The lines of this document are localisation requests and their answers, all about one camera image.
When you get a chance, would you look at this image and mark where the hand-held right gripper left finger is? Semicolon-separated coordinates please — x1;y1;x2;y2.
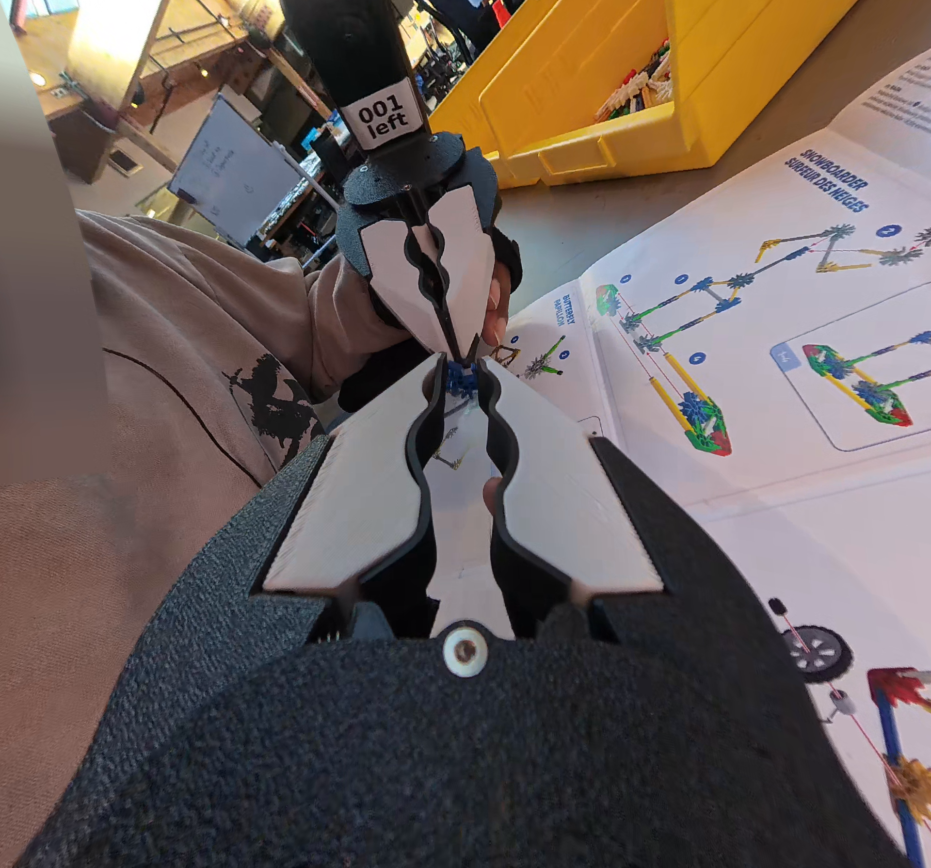
260;356;447;633

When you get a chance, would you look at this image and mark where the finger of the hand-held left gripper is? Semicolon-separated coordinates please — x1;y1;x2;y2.
434;185;499;364
359;217;455;364

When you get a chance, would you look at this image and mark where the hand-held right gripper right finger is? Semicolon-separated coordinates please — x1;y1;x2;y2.
481;360;668;637

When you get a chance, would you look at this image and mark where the blue plastic connector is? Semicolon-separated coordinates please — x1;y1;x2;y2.
442;360;489;404

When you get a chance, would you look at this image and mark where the person's left forearm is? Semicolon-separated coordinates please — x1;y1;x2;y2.
300;250;415;412

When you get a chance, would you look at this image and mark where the person's left hand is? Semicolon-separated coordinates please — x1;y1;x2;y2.
478;260;518;357

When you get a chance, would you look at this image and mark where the yellow plastic bin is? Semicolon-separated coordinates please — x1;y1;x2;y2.
478;0;915;189
426;0;620;157

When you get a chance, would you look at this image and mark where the whiteboard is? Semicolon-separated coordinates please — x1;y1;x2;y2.
168;94;309;252

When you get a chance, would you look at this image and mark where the white instruction sheet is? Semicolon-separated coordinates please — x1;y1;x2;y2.
488;51;931;868

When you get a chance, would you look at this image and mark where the person's beige sweater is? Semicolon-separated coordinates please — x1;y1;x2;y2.
0;211;402;868

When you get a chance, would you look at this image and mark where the pile of colourful building pieces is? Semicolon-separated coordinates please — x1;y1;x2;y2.
594;42;678;120

